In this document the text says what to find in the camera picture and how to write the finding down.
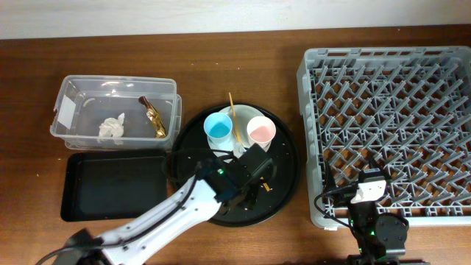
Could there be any pink plastic cup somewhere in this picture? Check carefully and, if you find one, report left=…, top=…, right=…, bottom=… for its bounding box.
left=246, top=116, right=277, bottom=152

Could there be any blue plastic cup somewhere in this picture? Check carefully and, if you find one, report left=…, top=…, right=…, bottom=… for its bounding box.
left=203, top=112, right=233, bottom=144

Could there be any gold foil wrapper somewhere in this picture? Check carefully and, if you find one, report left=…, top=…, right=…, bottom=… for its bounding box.
left=138, top=96, right=167, bottom=138

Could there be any white tissue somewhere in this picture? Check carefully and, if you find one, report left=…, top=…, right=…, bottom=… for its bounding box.
left=99, top=113, right=125, bottom=138

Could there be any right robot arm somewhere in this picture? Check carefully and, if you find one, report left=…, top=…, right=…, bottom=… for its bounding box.
left=320, top=158, right=409, bottom=265

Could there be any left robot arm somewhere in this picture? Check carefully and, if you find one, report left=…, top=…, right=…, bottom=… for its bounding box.
left=53, top=160, right=277, bottom=264

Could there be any grey dishwasher rack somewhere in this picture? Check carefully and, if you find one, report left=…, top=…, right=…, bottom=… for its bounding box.
left=297, top=46, right=470, bottom=230

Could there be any wooden chopstick lower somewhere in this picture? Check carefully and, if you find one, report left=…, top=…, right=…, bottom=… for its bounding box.
left=261, top=177, right=272, bottom=192

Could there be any wooden chopstick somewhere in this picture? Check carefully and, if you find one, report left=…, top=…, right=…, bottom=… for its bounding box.
left=261, top=177, right=272, bottom=192
left=228, top=92, right=244, bottom=146

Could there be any wooden chopstick upper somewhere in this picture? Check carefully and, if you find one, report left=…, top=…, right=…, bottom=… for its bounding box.
left=228, top=92, right=244, bottom=146

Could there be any round black tray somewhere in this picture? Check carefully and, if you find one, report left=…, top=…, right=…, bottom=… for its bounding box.
left=171, top=104, right=301, bottom=227

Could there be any grey round plate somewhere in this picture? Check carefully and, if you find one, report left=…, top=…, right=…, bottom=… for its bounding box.
left=207, top=105, right=263, bottom=158

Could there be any black rectangular tray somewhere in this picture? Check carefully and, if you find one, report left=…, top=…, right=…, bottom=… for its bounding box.
left=60, top=149, right=167, bottom=222

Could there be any clear plastic bin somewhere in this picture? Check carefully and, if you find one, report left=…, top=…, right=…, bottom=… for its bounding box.
left=50, top=75, right=182, bottom=150

